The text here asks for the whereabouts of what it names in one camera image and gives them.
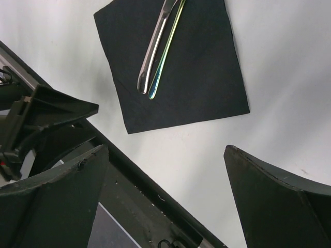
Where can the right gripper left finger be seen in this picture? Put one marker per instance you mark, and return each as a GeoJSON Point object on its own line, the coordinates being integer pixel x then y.
{"type": "Point", "coordinates": [55, 208]}

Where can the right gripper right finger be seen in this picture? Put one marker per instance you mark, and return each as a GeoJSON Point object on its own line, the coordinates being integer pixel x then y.
{"type": "Point", "coordinates": [277, 208]}

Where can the silver table knife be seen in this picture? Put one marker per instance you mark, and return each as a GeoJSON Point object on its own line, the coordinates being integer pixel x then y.
{"type": "Point", "coordinates": [145, 72]}

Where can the iridescent green fork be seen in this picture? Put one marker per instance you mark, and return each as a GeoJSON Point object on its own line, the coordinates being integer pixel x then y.
{"type": "Point", "coordinates": [157, 76]}

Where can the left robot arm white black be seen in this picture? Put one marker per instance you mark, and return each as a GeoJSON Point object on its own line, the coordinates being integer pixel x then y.
{"type": "Point", "coordinates": [43, 120]}

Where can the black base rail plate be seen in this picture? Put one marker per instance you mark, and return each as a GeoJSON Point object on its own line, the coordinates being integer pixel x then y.
{"type": "Point", "coordinates": [142, 208]}

